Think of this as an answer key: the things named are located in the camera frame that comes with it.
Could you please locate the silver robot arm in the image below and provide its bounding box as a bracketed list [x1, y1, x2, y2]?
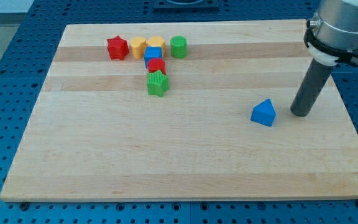
[290, 0, 358, 117]

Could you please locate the blue triangle block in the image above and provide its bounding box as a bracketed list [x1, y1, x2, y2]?
[250, 98, 276, 127]

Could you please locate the green star block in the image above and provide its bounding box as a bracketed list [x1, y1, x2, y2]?
[147, 70, 170, 97]

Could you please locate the yellow hexagon block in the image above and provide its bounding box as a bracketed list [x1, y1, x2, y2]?
[147, 35, 166, 56]

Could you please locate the red star block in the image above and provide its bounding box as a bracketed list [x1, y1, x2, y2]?
[107, 35, 129, 60]

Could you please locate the green cylinder block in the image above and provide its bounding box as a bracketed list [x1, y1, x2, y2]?
[170, 35, 187, 58]

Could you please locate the blue cube block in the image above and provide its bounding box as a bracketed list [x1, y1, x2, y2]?
[144, 46, 163, 68]

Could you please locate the wooden board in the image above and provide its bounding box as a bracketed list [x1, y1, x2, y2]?
[0, 20, 358, 202]

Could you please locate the yellow heart block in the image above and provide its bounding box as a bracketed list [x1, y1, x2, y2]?
[130, 37, 147, 59]

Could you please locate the red cylinder block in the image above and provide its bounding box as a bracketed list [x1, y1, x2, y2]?
[147, 58, 167, 75]

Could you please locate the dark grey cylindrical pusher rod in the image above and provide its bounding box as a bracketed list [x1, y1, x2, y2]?
[290, 59, 334, 117]

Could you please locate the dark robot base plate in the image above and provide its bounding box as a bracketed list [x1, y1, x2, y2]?
[152, 0, 219, 11]

